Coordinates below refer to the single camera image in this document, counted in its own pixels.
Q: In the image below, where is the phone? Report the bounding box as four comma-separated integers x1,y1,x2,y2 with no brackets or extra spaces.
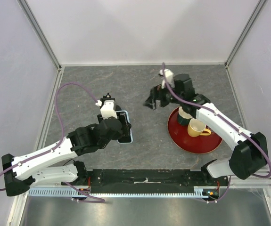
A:
116,110,133,144

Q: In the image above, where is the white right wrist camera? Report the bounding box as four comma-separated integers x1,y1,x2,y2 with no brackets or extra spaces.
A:
159,69,175,89

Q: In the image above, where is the aluminium front rail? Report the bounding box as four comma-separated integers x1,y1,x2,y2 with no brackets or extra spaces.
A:
17,168,271,189

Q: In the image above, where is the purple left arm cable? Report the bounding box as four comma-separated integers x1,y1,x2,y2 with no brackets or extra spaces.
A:
0,81,105,203

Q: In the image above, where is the aluminium frame post left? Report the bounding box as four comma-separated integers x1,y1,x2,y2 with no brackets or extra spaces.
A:
17,0,62,70

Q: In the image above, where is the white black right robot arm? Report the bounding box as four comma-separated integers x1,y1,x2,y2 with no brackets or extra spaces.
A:
144,69,271,186

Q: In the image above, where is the black phone stand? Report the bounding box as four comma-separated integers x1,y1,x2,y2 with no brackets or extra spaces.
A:
101,92,123,113

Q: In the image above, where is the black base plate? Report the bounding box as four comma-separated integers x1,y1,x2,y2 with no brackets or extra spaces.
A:
61,168,229,194

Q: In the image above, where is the aluminium frame post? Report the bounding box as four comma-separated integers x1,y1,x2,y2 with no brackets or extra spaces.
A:
224,0,267,69
17,0,62,70

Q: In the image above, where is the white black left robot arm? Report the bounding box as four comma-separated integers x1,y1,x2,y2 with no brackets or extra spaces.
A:
1,110,133,197

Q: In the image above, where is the green mug cream inside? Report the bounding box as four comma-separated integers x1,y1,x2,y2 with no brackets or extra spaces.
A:
177,106,192,126

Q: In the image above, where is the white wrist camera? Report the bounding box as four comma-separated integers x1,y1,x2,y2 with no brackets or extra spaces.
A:
95,100,117,120
159,69,175,89

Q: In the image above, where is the slotted cable duct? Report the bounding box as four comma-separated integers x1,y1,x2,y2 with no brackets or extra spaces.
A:
28,187,218,198

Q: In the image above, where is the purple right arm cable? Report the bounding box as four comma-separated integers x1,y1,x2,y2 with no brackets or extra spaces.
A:
161,62,271,204

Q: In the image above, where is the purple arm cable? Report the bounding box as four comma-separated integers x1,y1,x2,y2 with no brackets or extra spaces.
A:
0,81,105,203
161,62,271,204

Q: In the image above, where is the yellow mug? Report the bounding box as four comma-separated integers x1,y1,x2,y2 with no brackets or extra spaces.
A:
188,118,212,137

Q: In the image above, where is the red round tray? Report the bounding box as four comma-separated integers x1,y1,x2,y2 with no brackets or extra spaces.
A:
167,108,223,154

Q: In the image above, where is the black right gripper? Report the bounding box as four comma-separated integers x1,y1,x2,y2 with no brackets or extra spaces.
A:
143,80,183,110

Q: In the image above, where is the aluminium frame post right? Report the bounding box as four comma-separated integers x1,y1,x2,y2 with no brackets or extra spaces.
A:
224,0,267,69

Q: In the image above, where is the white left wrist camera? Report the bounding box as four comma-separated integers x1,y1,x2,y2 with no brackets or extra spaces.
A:
95,100,117,120

